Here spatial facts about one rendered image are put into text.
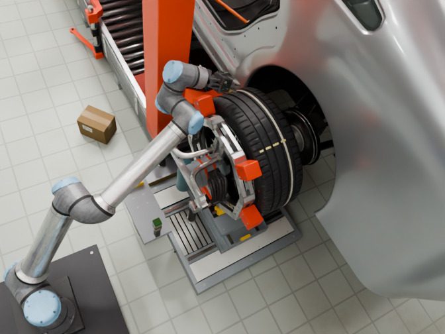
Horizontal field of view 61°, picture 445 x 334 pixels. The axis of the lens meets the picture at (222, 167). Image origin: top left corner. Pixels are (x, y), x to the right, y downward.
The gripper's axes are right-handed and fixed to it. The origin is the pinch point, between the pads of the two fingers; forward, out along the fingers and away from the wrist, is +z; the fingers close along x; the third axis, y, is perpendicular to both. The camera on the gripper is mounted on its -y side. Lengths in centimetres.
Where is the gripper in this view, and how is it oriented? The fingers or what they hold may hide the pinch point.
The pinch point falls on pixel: (236, 84)
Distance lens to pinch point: 177.5
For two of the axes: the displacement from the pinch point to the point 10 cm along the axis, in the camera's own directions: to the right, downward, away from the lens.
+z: 7.9, 0.4, 6.1
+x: 3.5, -8.5, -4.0
